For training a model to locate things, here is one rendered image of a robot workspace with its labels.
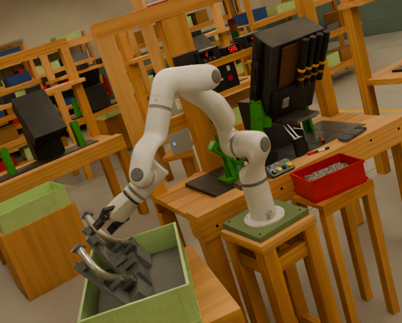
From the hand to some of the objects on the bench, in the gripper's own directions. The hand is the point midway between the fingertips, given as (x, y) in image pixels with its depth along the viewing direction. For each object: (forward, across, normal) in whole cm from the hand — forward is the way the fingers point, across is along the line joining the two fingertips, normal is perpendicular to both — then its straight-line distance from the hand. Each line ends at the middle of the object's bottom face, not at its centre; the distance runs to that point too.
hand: (103, 228), depth 185 cm
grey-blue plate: (-82, +128, +11) cm, 152 cm away
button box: (-60, +107, +2) cm, 122 cm away
